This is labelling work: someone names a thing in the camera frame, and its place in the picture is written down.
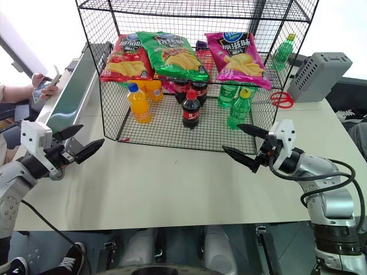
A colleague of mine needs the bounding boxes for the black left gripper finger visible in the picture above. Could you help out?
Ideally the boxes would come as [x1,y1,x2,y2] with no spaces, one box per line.
[53,124,84,142]
[75,139,106,165]

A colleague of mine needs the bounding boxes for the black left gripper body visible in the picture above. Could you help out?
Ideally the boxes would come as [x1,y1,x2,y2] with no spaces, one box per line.
[42,143,77,171]

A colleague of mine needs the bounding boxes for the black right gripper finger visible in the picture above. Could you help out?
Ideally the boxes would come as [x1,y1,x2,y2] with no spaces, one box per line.
[237,123,270,141]
[222,145,260,174]

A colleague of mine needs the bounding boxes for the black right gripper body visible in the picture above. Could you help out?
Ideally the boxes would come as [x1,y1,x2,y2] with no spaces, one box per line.
[256,134,280,168]

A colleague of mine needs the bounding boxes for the green conveyor belt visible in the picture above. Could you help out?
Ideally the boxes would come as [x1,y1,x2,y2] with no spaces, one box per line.
[37,41,114,150]

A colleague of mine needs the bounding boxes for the person's bare hand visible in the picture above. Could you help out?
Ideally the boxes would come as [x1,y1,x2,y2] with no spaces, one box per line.
[31,73,46,88]
[40,77,60,100]

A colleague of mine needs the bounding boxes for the green soda bottle yellow cap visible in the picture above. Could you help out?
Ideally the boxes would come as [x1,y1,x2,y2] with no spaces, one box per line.
[227,88,253,130]
[272,33,296,72]

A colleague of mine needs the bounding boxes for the red looped bands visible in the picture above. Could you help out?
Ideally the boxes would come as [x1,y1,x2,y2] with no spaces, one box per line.
[269,91,295,109]

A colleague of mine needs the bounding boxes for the cola bottle red cap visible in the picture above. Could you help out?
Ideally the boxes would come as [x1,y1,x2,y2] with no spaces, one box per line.
[182,89,201,129]

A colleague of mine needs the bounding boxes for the cola bottle red label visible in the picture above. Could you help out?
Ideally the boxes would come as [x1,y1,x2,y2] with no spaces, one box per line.
[191,81,209,107]
[174,79,190,104]

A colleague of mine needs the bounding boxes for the orange soda bottle blue cap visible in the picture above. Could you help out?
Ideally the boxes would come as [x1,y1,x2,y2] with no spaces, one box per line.
[127,82,153,124]

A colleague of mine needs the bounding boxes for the magenta potato chips bag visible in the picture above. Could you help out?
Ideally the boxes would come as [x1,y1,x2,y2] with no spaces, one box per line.
[204,31,272,91]

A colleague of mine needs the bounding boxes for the grey vented plastic box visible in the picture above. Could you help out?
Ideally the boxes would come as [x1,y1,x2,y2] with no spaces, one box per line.
[287,52,353,103]

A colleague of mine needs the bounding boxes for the red snack packet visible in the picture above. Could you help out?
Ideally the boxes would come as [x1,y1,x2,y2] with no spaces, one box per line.
[197,50,218,84]

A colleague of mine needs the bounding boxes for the black white sneaker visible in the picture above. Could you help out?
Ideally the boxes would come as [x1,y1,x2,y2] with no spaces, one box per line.
[7,256,30,275]
[53,242,87,275]
[335,108,358,123]

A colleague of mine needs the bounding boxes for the red potato chips bag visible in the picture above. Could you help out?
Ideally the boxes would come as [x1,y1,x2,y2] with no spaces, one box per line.
[100,34,154,83]

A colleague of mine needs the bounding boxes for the white rounded robot leg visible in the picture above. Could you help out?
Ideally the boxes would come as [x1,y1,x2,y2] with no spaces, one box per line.
[202,226,239,275]
[119,229,160,268]

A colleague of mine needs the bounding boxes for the white slanted panel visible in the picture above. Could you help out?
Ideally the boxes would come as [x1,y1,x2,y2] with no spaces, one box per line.
[0,11,49,78]

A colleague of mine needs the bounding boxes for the green potato chips bag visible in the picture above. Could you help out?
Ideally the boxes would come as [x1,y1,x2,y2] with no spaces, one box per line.
[136,30,210,83]

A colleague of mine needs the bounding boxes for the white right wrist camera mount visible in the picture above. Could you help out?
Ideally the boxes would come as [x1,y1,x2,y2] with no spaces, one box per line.
[268,119,296,170]

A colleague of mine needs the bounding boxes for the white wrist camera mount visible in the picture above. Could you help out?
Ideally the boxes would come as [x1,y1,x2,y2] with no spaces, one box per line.
[20,120,65,180]
[268,119,296,170]

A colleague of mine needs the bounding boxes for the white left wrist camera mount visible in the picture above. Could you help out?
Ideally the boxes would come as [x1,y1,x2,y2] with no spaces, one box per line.
[20,120,65,180]

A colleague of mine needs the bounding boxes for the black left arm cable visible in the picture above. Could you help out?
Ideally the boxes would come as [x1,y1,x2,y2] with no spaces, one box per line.
[20,199,87,270]

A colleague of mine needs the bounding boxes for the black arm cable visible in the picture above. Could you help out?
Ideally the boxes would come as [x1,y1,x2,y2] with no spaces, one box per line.
[20,199,87,270]
[268,159,367,230]

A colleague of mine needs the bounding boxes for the black wire mesh shelf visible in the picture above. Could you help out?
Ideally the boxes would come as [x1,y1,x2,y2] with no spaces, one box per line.
[75,0,319,155]

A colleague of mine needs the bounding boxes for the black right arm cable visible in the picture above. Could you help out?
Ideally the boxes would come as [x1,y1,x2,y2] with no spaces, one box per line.
[268,159,367,230]

